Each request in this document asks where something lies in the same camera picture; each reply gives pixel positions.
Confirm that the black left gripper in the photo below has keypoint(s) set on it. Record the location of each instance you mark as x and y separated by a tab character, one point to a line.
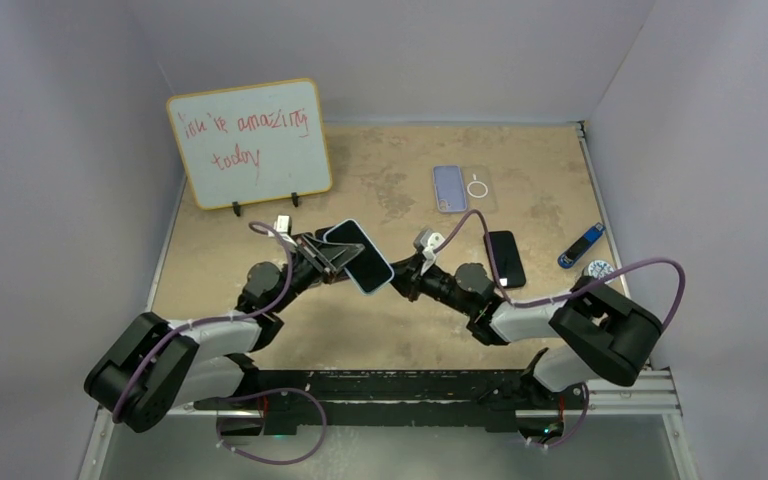
327	256

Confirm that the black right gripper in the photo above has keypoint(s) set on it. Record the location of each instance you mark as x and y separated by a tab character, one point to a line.
408	277

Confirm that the lilac phone case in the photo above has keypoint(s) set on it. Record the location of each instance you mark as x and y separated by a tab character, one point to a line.
450	195

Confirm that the clear magsafe phone case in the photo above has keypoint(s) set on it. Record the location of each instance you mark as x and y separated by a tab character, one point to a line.
480	190

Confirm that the black smartphone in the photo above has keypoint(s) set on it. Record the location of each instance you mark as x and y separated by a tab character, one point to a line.
321	233

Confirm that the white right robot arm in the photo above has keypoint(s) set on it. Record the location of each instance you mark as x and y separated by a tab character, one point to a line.
605	334

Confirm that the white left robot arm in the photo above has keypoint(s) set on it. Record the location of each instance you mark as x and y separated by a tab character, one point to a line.
157	364

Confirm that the black phone in black case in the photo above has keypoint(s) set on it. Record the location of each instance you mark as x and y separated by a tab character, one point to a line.
505	259

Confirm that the yellow framed whiteboard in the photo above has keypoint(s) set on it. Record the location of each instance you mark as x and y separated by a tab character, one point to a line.
252	144

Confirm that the blue stapler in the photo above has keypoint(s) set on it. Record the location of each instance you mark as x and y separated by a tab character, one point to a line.
569	257

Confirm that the small white blue jar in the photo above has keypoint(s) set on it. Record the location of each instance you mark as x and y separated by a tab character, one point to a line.
598	269

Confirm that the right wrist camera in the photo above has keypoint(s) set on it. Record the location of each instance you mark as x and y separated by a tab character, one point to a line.
426	244

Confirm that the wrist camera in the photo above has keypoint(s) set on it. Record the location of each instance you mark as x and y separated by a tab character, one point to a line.
426	244
283	225

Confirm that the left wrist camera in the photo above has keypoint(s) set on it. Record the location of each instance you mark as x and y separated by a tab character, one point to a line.
283	225

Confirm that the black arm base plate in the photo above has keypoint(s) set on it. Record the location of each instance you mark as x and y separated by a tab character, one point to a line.
283	424

